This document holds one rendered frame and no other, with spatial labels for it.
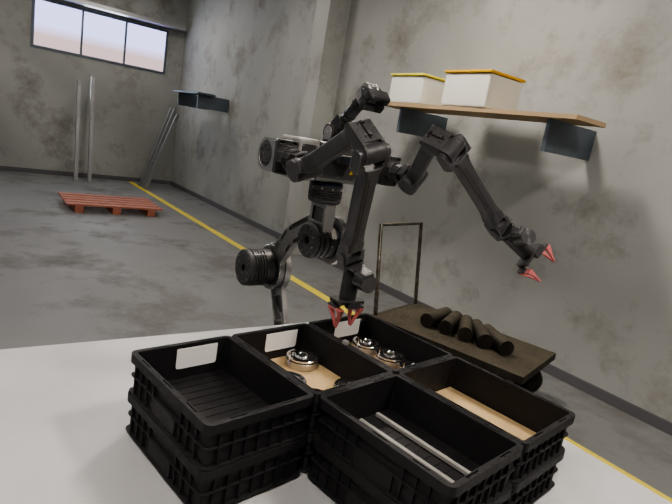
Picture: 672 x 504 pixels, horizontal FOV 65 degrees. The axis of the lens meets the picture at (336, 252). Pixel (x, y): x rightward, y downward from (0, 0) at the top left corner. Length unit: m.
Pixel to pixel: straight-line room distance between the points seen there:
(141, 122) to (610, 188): 9.35
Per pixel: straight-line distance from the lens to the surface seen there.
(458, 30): 5.53
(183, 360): 1.53
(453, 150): 1.73
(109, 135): 11.56
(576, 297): 4.45
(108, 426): 1.59
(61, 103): 11.38
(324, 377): 1.65
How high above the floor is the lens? 1.54
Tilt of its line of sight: 12 degrees down
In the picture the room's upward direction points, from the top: 10 degrees clockwise
